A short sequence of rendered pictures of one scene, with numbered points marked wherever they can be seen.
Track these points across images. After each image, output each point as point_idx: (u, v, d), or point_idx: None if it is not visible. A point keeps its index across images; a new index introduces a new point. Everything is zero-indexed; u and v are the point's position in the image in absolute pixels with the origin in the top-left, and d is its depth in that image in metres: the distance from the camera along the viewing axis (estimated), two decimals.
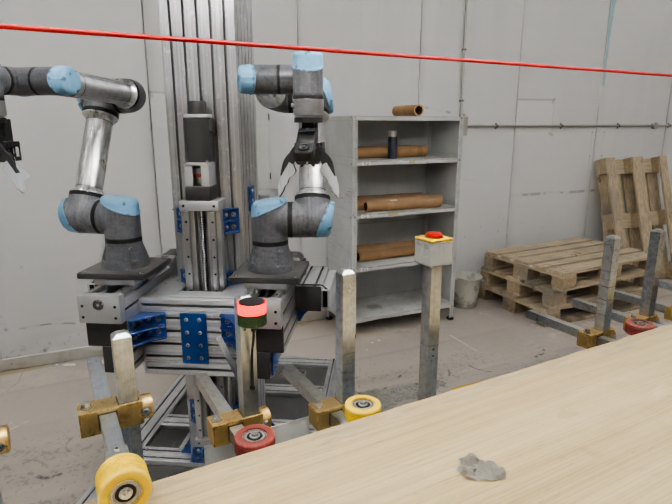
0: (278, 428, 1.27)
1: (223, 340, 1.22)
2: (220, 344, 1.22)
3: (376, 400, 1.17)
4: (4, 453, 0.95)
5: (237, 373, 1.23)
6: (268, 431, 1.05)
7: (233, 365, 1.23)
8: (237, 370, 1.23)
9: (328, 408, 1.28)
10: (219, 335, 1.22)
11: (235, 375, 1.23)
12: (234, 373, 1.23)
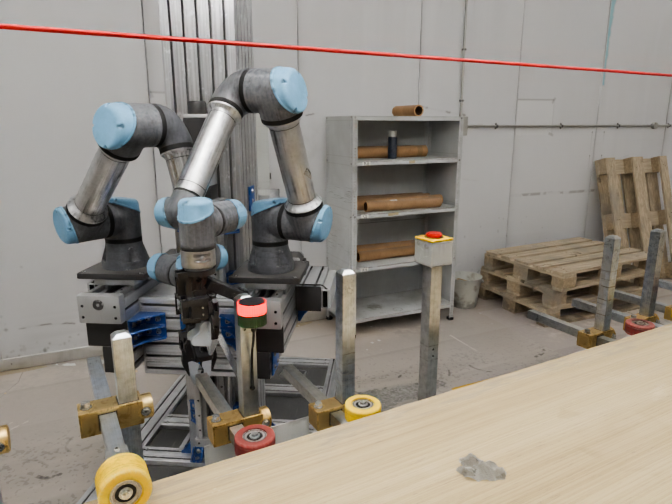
0: (278, 428, 1.27)
1: (224, 339, 1.22)
2: (221, 343, 1.22)
3: (376, 400, 1.17)
4: (4, 453, 0.95)
5: (237, 373, 1.23)
6: (268, 431, 1.05)
7: (234, 364, 1.23)
8: (237, 370, 1.23)
9: (328, 408, 1.28)
10: (220, 334, 1.22)
11: (235, 374, 1.23)
12: (234, 373, 1.23)
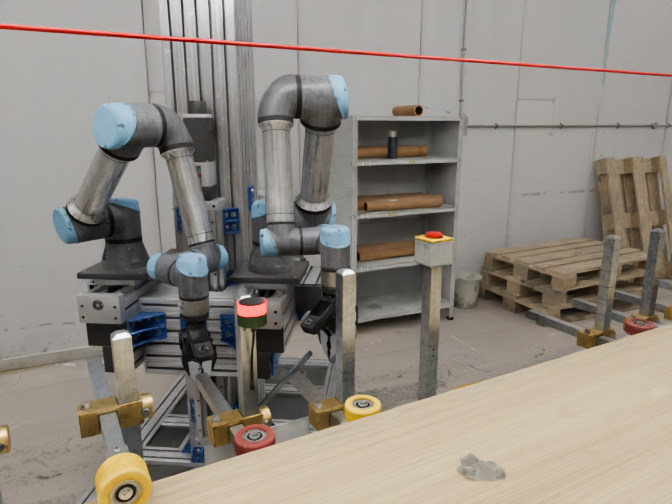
0: (278, 428, 1.27)
1: (309, 358, 1.34)
2: (306, 356, 1.33)
3: (376, 400, 1.17)
4: (4, 453, 0.95)
5: (285, 380, 1.30)
6: (268, 431, 1.05)
7: (291, 374, 1.31)
8: (287, 379, 1.30)
9: (328, 408, 1.28)
10: (311, 353, 1.35)
11: (284, 378, 1.29)
12: (285, 377, 1.29)
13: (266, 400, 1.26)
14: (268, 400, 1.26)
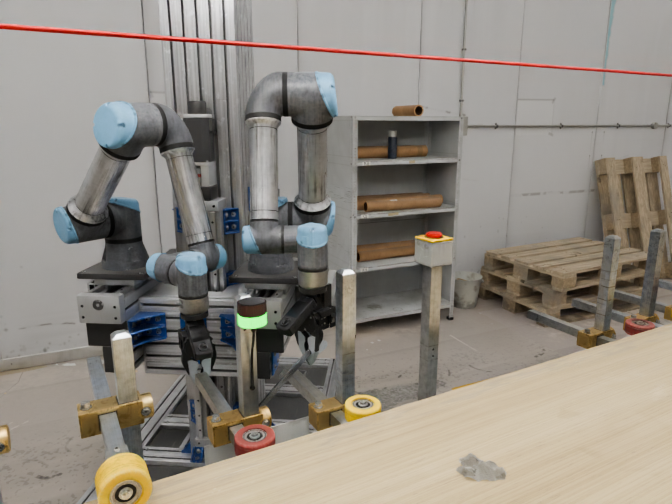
0: (278, 428, 1.27)
1: (308, 356, 1.34)
2: (305, 355, 1.33)
3: (376, 400, 1.17)
4: (4, 453, 0.95)
5: (285, 379, 1.29)
6: (268, 431, 1.05)
7: (291, 373, 1.31)
8: (287, 378, 1.30)
9: (328, 408, 1.28)
10: (310, 351, 1.35)
11: (284, 377, 1.29)
12: (284, 376, 1.29)
13: (266, 400, 1.26)
14: (268, 400, 1.26)
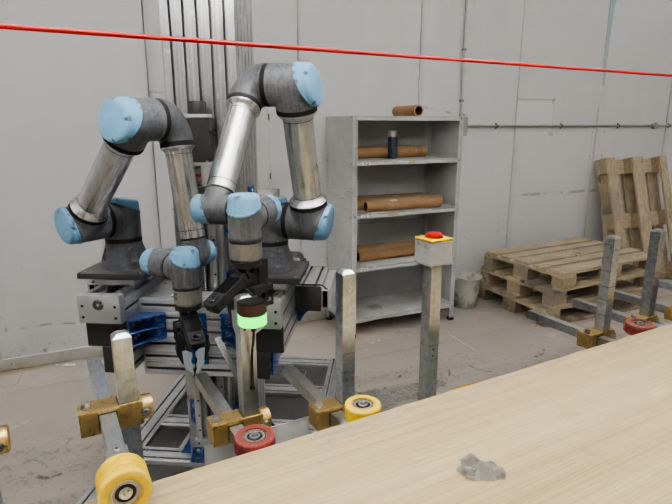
0: (278, 428, 1.27)
1: (222, 341, 1.22)
2: (219, 345, 1.21)
3: (376, 400, 1.17)
4: (4, 453, 0.95)
5: (236, 374, 1.23)
6: (268, 431, 1.05)
7: (232, 366, 1.22)
8: (236, 371, 1.23)
9: (328, 408, 1.28)
10: (218, 336, 1.22)
11: (234, 375, 1.23)
12: (233, 374, 1.23)
13: None
14: None
